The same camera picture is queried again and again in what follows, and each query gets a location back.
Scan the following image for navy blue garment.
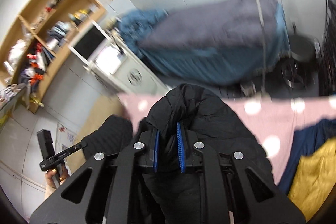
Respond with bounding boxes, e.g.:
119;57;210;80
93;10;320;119
278;119;335;195

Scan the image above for cardboard box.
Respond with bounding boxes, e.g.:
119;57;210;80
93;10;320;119
66;95;125;174

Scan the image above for yellow velvet cloth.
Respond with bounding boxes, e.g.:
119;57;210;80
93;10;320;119
288;137;336;221

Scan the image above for person's left hand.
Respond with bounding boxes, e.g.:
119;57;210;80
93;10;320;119
45;165;69;200

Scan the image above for white cabinet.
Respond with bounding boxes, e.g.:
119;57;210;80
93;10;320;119
87;31;170;96

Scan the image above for pink polka dot bedsheet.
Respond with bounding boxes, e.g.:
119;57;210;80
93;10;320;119
118;93;336;185

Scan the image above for white floor lamp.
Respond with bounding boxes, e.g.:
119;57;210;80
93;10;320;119
256;0;270;98

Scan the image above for white framed monitor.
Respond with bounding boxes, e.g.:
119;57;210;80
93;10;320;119
68;20;110;65

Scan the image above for wooden wall shelf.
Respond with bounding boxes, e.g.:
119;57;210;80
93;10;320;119
1;0;106;101

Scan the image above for black fan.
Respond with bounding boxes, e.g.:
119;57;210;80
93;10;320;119
281;32;317;90

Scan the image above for black quilted jacket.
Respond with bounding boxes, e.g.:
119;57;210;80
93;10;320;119
79;84;285;223

